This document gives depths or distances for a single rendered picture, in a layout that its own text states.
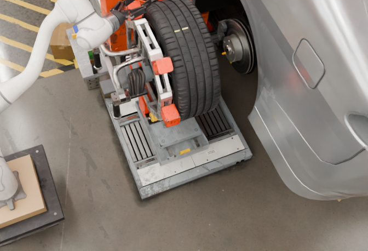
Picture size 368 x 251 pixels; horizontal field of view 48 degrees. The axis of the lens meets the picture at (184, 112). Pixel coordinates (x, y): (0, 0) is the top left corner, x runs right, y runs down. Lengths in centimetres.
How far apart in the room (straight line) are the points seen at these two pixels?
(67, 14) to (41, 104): 148
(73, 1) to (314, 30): 97
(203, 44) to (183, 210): 124
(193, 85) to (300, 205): 135
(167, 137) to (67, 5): 126
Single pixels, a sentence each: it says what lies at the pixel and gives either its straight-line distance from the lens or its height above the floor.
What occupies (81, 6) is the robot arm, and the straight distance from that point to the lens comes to 183.
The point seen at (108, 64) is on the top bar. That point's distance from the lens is 212.
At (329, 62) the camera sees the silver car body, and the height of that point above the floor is 157.
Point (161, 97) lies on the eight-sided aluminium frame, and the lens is 202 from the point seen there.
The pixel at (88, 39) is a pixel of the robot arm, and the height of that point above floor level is 130.
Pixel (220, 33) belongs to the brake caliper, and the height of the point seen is 84.
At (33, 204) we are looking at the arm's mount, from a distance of 251.
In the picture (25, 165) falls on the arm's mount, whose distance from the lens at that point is 261.
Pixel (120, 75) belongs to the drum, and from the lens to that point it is 217.
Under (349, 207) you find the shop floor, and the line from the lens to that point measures 313.
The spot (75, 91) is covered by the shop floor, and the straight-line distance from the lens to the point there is 322.
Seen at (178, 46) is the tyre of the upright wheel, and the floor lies 115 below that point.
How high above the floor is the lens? 269
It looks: 60 degrees down
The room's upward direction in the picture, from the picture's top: 9 degrees clockwise
